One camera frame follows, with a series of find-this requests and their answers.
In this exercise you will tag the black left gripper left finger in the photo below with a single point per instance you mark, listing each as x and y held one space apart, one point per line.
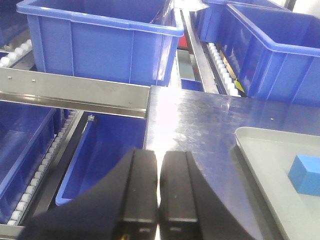
122 205

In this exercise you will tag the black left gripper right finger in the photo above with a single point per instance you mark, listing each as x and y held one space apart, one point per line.
190 209

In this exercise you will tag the blue foam cube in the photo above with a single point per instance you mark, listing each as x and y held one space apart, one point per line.
304 174

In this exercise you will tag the blue bin lower shelf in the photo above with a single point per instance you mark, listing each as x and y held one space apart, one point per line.
104 141

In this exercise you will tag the grey metal tray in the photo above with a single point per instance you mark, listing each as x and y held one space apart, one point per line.
269 155

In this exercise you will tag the blue bin lower left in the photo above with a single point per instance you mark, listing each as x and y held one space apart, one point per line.
26 134

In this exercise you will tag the white roller track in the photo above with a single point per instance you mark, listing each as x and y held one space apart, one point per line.
10 57
224 77

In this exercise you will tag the blue plastic bin left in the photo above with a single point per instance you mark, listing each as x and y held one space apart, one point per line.
127 41

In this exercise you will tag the blue plastic bin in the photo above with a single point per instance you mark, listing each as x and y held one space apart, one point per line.
127 41
274 54

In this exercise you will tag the blue plastic bin right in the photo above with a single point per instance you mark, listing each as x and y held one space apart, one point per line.
274 54

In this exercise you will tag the white roller track left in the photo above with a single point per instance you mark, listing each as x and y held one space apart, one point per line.
10 57

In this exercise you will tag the blue bin rear right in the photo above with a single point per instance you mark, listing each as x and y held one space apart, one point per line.
209 21

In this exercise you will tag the blue bin far left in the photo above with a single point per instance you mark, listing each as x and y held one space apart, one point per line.
12 23

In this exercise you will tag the steel shelf divider rail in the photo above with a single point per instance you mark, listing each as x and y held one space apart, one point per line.
200 64

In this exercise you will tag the steel shelf front rail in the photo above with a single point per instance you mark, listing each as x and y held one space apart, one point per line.
74 93

